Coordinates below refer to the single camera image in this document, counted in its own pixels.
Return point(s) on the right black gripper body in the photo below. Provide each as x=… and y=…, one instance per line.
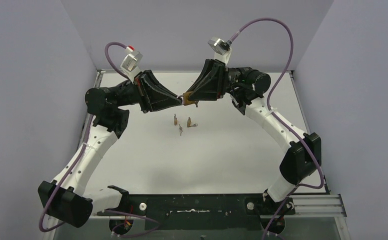
x=231, y=78

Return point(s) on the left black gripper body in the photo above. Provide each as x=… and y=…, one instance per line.
x=142, y=91

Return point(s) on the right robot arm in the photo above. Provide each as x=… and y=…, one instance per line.
x=246, y=87

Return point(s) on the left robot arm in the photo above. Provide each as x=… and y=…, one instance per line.
x=63, y=198

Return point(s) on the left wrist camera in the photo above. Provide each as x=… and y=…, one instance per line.
x=129, y=65

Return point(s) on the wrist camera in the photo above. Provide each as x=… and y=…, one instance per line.
x=129, y=65
x=221, y=48

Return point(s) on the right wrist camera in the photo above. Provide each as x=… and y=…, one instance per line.
x=221, y=48

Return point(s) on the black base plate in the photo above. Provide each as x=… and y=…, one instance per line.
x=204, y=211

